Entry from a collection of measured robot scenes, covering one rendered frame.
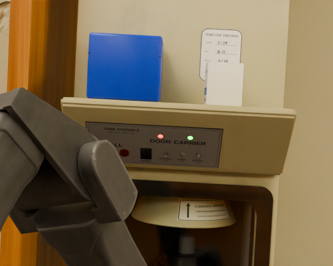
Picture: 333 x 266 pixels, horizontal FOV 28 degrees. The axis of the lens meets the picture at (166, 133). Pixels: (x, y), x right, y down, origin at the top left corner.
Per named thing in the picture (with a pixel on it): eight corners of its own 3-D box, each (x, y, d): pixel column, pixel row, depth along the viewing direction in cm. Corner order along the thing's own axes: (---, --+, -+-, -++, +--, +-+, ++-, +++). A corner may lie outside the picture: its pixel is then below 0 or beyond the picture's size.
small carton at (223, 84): (203, 104, 98) (205, 63, 97) (237, 105, 98) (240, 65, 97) (205, 104, 93) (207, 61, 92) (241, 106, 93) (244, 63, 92)
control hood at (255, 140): (69, 162, 102) (72, 96, 101) (280, 173, 101) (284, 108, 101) (55, 170, 90) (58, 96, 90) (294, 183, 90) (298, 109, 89)
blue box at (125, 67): (94, 98, 100) (97, 38, 100) (160, 101, 100) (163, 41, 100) (85, 98, 90) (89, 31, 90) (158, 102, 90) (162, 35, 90)
